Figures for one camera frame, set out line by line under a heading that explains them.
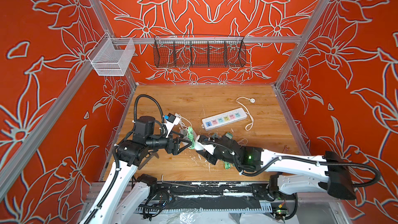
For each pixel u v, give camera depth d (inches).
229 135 35.6
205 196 28.6
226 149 19.5
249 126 36.6
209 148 23.9
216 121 37.7
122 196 17.5
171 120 23.1
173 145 22.2
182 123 38.2
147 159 32.8
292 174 19.0
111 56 36.5
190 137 26.2
